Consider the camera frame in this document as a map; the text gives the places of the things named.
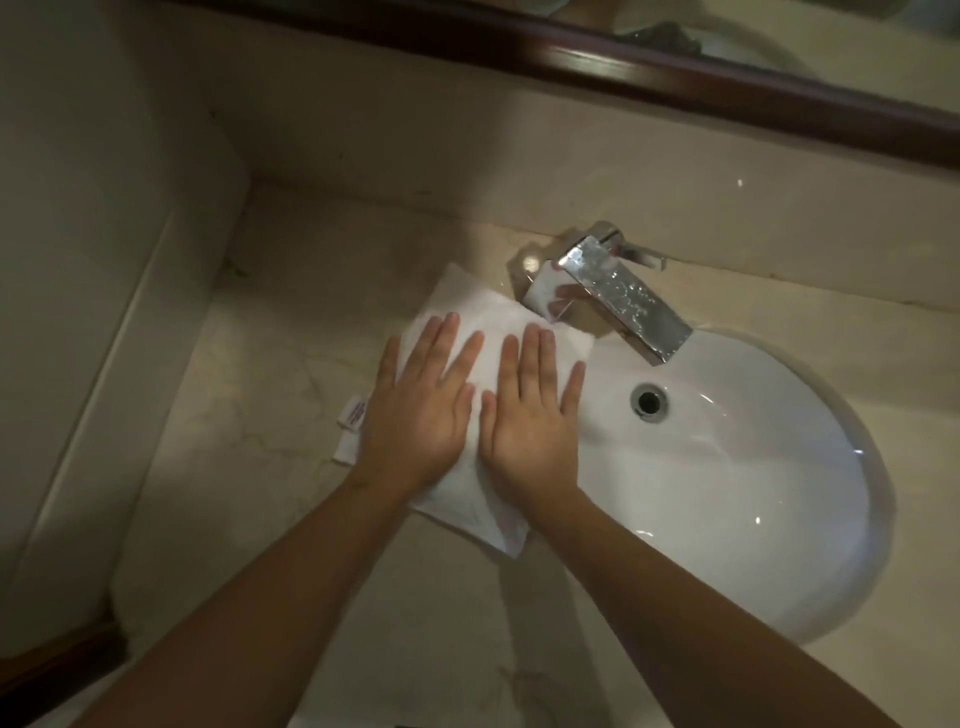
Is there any chrome faucet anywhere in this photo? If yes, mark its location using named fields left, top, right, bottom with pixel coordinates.
left=513, top=219, right=695, bottom=369

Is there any person's left hand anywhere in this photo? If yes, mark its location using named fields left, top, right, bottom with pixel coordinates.
left=359, top=311, right=487, bottom=496

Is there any mirror with dark wooden frame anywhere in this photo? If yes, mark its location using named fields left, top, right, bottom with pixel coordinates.
left=168, top=0, right=960, bottom=170

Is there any person's right hand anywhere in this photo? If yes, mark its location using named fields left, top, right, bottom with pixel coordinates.
left=478, top=322, right=588, bottom=511

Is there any person's left forearm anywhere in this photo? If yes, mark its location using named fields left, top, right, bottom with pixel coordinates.
left=67, top=468, right=444, bottom=728

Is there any person's right forearm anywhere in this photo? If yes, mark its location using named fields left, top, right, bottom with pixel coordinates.
left=517, top=479, right=924, bottom=728

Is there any white towel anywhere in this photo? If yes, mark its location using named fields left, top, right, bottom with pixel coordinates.
left=332, top=261, right=598, bottom=560

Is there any white ceramic sink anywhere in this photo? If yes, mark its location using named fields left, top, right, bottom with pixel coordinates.
left=524, top=322, right=898, bottom=650

